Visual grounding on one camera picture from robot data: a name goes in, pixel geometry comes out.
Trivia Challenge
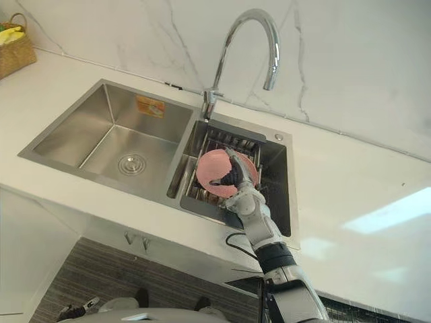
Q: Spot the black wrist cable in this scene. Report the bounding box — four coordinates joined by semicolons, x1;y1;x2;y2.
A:
224;231;261;260

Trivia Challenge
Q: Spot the orange sink sticker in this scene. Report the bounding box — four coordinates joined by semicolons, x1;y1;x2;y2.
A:
135;95;166;118

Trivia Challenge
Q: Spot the round steel drain strainer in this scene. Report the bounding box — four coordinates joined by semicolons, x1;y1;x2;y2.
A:
117;153;147;176

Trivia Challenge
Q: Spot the pink cup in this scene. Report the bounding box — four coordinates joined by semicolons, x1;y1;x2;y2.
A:
196;149;259;198

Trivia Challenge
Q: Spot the steel sink drain rack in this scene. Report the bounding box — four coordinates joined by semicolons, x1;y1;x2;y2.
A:
179;122;271;233

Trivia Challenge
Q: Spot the silver robot torso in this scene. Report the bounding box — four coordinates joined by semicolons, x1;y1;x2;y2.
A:
79;297;264;323

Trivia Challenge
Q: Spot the stainless steel double sink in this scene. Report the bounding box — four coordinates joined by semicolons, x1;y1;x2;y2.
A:
17;79;301;252

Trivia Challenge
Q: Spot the wire dishwasher rack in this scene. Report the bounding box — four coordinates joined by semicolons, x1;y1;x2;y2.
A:
318;295;393;323

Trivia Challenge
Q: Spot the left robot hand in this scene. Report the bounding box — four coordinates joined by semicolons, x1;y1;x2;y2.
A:
57;295;101;321

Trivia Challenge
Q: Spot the woven wicker basket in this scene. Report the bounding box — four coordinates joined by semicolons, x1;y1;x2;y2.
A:
0;12;38;81

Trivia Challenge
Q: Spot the chrome gooseneck faucet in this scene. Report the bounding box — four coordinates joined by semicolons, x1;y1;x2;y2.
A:
201;8;281;122

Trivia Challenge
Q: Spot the dark left robot foot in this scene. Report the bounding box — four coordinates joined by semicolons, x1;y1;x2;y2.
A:
134;287;151;309

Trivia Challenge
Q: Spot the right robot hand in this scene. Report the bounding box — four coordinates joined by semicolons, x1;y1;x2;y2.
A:
209;147;261;198

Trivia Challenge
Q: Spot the yellow cloth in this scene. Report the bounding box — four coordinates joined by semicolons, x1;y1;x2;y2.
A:
0;26;27;46

